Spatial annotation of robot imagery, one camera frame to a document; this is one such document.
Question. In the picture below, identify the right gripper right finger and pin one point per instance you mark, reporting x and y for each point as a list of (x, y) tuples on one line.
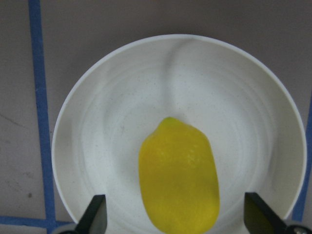
[(259, 218)]

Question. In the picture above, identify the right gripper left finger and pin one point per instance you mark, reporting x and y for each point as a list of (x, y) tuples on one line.
[(94, 219)]

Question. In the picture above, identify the yellow lemon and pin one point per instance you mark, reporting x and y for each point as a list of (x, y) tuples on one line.
[(178, 179)]

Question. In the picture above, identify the cream round plate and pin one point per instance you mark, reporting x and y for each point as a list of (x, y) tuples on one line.
[(252, 123)]

